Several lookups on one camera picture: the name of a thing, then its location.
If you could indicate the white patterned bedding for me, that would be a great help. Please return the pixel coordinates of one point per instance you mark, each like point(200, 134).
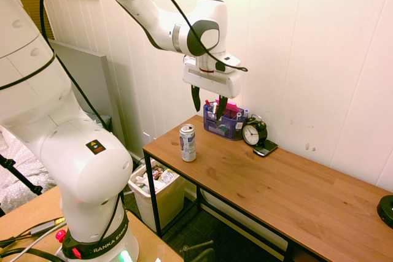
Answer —
point(18, 170)

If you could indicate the black round device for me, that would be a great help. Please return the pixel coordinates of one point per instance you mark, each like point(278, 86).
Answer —
point(385, 211)

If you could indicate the wooden table with black frame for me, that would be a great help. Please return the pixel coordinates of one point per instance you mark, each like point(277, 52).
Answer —
point(276, 182)

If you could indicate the purple mesh desk organizer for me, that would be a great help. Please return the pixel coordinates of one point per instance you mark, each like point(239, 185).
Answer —
point(224, 124)

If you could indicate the grey headboard panel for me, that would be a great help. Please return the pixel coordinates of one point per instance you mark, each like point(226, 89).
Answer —
point(89, 81)

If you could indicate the black twin-bell alarm clock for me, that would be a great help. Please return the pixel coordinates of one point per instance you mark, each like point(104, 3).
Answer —
point(254, 131)

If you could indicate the black mobile phone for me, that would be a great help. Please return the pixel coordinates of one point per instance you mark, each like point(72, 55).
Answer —
point(265, 148)

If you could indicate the silver drink can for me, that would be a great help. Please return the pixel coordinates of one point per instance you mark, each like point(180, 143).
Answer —
point(188, 143)

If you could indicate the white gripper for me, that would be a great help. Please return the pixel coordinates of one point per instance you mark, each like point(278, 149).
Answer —
point(212, 81)

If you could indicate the wooden window blind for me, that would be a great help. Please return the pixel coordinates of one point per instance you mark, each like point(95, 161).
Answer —
point(30, 1)

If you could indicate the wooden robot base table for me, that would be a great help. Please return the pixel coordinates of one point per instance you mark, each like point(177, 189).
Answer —
point(37, 222)

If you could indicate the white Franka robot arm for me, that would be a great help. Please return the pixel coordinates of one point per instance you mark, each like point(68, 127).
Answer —
point(61, 114)

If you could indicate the black camera stand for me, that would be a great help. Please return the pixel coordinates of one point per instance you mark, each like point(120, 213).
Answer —
point(18, 173)

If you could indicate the white trash bin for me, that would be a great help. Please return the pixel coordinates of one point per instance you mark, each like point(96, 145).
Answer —
point(158, 193)

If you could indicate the pink sticky note pad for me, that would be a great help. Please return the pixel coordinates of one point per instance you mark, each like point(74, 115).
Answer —
point(231, 108)

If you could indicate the black clamp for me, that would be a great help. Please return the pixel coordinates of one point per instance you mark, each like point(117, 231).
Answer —
point(199, 251)

